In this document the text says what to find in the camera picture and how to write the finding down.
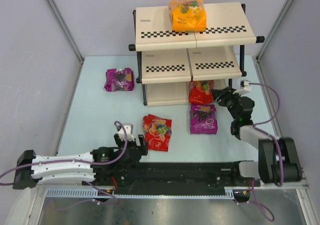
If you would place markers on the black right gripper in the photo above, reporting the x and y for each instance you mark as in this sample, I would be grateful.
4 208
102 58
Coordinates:
227 99

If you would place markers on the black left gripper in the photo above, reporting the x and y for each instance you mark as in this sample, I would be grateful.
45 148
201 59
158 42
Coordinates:
133 143

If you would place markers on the red fruit gummy bag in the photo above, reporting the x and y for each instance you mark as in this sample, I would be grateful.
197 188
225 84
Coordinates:
157 132
200 92

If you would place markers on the purple grape gummy bag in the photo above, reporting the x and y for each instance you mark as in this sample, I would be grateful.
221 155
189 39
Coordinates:
121 79
203 119

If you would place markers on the orange mango gummy bag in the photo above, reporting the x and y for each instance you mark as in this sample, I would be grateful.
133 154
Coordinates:
187 15

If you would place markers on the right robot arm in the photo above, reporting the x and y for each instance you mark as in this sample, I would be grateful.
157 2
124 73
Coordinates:
278 160

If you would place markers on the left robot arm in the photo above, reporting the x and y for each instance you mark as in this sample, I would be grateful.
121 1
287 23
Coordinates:
36 170

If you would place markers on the beige three-tier shelf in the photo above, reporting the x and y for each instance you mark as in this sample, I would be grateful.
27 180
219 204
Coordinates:
169 60

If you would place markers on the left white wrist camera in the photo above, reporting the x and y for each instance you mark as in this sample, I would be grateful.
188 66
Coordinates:
128 129

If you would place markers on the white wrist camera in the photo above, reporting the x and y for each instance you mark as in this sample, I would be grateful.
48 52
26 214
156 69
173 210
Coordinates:
128 129
245 88

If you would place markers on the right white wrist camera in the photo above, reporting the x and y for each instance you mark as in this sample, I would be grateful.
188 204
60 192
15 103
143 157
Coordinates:
245 88

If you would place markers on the grey cable duct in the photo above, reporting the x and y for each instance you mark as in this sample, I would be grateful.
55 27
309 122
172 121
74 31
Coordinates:
139 192

